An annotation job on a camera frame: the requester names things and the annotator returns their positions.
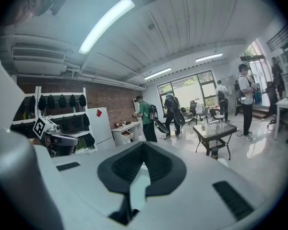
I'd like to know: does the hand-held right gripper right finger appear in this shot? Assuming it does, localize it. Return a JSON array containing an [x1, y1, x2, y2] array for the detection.
[[133, 141, 267, 230]]

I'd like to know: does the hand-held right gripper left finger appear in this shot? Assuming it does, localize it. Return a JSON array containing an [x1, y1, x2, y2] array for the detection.
[[35, 141, 146, 230]]

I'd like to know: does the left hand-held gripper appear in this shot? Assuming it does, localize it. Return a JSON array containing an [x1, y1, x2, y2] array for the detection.
[[33, 115, 79, 146]]

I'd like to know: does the white cabinet red sticker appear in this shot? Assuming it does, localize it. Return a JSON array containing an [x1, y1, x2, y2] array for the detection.
[[87, 106, 116, 150]]

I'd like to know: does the white shelving unit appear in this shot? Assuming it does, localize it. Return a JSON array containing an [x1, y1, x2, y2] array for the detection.
[[11, 86, 98, 154]]

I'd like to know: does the white desk with drawer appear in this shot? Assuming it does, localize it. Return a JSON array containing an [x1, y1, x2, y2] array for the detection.
[[111, 121, 144, 147]]

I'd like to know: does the dark wicker side table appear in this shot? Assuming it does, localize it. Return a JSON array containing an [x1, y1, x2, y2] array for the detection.
[[193, 120, 238, 160]]

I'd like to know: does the white air conditioner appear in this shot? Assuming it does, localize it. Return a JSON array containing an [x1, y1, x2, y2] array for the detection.
[[12, 46, 68, 75]]

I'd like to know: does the white chair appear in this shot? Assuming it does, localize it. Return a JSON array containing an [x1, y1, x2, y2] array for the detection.
[[195, 106, 209, 124]]

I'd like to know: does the long ceiling light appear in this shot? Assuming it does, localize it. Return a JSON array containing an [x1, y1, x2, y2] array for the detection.
[[144, 67, 171, 81], [195, 53, 223, 63], [78, 0, 136, 55]]

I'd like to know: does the black-framed window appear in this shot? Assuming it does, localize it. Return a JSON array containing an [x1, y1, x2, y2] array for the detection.
[[157, 70, 218, 110]]

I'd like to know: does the long white desk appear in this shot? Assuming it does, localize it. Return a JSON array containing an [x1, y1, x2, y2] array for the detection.
[[273, 97, 288, 150]]

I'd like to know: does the person's face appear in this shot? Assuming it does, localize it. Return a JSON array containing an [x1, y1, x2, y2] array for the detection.
[[0, 0, 51, 27]]

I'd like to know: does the black wire chair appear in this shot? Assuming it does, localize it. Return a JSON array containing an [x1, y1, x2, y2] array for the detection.
[[209, 108, 225, 122]]

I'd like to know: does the black head-mounted camera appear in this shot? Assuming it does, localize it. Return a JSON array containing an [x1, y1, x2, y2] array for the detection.
[[50, 0, 69, 16]]

